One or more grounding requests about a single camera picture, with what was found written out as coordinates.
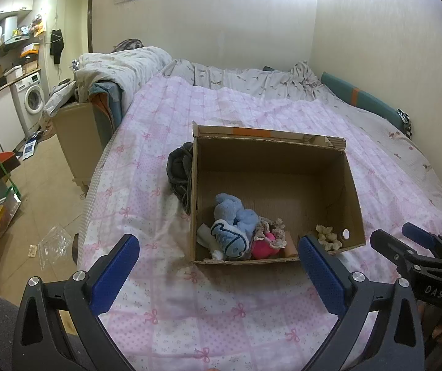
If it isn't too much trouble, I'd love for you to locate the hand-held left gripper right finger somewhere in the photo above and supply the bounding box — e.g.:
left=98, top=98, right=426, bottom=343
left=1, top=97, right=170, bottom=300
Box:
left=298, top=234, right=426, bottom=371

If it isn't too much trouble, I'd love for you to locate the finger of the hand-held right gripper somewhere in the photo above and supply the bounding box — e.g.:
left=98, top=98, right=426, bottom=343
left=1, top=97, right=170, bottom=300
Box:
left=402, top=222, right=442, bottom=263
left=370, top=229, right=413, bottom=279

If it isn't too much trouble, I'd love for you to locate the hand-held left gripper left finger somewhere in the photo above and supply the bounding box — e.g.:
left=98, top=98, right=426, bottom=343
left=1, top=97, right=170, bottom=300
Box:
left=12, top=234, right=141, bottom=371

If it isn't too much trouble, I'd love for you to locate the white fluffy cloth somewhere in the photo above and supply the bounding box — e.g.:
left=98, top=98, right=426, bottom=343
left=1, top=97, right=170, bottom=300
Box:
left=197, top=223, right=225, bottom=260

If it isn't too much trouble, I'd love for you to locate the white sock with blue print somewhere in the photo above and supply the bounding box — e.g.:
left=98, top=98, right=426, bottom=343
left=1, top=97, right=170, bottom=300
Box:
left=210, top=220, right=249, bottom=260

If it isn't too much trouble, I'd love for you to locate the blue plush toy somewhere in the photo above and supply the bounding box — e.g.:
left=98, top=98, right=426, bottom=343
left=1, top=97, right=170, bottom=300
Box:
left=214, top=194, right=260, bottom=240

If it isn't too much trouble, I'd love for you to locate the cardboard box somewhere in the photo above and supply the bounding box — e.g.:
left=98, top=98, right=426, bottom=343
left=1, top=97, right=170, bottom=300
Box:
left=191, top=121, right=366, bottom=267

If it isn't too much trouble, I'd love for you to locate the person's right hand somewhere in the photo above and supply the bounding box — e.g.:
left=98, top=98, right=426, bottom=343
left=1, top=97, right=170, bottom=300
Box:
left=418, top=303, right=442, bottom=346

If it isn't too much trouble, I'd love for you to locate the clear plastic packaging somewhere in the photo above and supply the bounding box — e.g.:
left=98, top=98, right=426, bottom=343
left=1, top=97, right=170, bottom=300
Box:
left=37, top=226, right=75, bottom=270

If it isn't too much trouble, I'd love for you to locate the dark grey cloth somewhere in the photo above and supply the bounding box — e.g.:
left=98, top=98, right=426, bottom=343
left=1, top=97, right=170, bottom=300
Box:
left=167, top=142, right=194, bottom=214

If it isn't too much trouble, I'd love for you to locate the beige bedside cabinet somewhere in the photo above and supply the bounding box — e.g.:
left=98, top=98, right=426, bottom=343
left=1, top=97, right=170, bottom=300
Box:
left=53, top=100, right=103, bottom=194

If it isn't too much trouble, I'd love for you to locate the teal headboard cushion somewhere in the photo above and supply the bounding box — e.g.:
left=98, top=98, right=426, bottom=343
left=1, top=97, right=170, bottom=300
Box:
left=320, top=71, right=409, bottom=132

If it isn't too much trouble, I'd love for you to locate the orange and black block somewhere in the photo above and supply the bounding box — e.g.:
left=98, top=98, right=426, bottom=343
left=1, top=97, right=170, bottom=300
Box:
left=0, top=152, right=20, bottom=180

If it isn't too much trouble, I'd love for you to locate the teal cloth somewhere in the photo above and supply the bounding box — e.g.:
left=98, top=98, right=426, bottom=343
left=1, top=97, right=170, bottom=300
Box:
left=89, top=83, right=123, bottom=132

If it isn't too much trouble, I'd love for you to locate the grey clothes pile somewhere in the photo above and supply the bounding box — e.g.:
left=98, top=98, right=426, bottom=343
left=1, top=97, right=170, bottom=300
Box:
left=44, top=81, right=78, bottom=117

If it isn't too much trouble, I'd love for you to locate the white washing machine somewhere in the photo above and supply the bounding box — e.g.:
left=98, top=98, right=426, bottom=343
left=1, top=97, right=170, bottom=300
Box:
left=12, top=73, right=47, bottom=132

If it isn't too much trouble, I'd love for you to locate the white quilt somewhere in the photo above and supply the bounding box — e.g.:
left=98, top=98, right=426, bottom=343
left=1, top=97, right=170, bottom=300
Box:
left=75, top=46, right=173, bottom=113

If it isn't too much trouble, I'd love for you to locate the striped pillow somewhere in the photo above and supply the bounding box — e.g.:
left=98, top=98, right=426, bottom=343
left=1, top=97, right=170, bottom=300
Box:
left=113, top=39, right=144, bottom=52

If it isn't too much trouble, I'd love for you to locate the black hanging garment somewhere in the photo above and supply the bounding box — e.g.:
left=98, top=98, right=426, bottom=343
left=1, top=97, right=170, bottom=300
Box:
left=49, top=29, right=65, bottom=65

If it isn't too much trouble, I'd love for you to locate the white water heater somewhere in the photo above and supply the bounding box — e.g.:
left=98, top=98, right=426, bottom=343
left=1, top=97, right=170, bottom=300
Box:
left=3, top=16, right=19, bottom=39

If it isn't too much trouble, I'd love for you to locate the black and white strap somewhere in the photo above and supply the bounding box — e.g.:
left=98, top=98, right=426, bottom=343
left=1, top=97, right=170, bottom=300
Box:
left=397, top=109, right=413, bottom=139

